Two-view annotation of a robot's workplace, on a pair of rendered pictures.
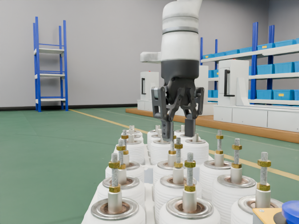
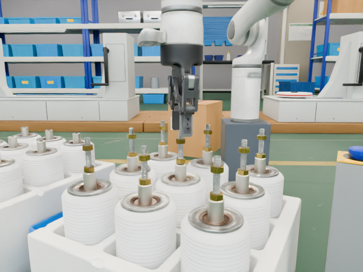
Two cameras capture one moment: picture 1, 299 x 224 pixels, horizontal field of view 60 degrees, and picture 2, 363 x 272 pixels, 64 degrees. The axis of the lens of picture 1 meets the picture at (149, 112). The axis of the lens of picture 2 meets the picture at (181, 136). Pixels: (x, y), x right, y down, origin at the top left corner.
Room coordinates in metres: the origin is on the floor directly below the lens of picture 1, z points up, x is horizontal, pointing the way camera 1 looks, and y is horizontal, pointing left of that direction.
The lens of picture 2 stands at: (0.25, 0.39, 0.44)
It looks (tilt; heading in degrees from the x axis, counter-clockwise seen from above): 11 degrees down; 301
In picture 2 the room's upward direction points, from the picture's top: straight up
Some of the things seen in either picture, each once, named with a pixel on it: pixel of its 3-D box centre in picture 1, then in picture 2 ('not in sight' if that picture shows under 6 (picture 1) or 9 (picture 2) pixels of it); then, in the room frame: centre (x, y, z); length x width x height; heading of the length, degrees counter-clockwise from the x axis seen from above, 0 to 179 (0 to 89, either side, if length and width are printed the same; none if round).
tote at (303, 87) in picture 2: not in sight; (295, 93); (1.12, -4.79, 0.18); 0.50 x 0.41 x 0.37; 123
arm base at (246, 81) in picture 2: not in sight; (245, 95); (0.56, -0.54, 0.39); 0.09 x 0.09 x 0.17; 29
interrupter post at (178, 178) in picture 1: (178, 175); (180, 172); (0.52, -0.06, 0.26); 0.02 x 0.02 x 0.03
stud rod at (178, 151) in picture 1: (178, 155); (180, 151); (0.52, -0.06, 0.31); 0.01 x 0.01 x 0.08
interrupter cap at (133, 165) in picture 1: (124, 166); (90, 188); (0.63, 0.06, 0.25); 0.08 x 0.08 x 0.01
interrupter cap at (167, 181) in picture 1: (178, 181); (180, 178); (0.52, -0.06, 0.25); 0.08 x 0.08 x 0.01
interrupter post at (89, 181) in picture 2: (124, 160); (89, 181); (0.63, 0.06, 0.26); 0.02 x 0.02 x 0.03
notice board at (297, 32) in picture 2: not in sight; (300, 32); (1.38, -6.42, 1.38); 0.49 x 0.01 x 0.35; 29
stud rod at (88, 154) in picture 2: (124, 145); (88, 158); (0.63, 0.06, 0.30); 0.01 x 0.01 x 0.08
